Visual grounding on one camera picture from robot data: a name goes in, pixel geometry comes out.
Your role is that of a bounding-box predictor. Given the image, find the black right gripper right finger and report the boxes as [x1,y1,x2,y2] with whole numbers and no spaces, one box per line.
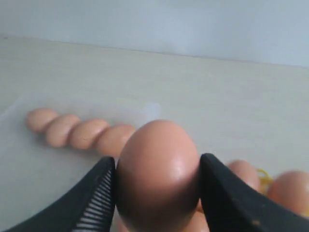
[200,153,309,232]

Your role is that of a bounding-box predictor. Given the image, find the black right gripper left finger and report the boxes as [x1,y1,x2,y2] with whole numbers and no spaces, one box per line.
[8,157,115,232]

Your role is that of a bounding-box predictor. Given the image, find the brown egg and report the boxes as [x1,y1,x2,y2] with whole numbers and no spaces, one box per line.
[227,159,261,192]
[96,124,135,158]
[117,199,210,232]
[45,114,81,147]
[116,120,200,232]
[267,170,309,217]
[26,108,59,132]
[70,118,109,150]

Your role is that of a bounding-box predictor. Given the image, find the yellow plastic egg tray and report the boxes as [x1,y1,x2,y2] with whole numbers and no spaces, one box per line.
[257,169,273,195]

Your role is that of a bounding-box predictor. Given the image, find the clear plastic bin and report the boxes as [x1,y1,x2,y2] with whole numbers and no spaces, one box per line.
[0,95,161,174]

